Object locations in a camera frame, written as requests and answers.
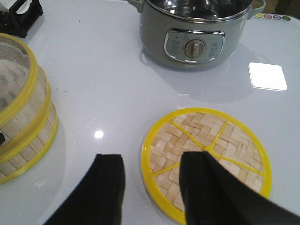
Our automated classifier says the white liner in upper basket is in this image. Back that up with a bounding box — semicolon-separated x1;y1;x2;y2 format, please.
0;43;30;110

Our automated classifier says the grey electric cooking pot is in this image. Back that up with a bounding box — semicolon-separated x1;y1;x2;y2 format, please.
128;0;266;69

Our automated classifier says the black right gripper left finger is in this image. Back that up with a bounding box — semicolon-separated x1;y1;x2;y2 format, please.
46;154;125;225

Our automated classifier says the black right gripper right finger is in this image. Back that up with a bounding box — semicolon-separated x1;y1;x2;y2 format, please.
180;151;300;225

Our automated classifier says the bamboo steamer basket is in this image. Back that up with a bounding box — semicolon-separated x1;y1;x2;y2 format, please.
0;33;53;161
0;105;59;184

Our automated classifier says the woven bamboo steamer lid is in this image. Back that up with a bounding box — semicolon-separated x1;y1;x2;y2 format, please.
141;108;272;225

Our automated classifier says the black dish rack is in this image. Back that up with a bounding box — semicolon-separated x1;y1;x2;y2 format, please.
0;0;44;38

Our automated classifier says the colourful sticker strip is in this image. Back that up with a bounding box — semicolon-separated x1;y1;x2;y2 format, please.
255;13;292;22

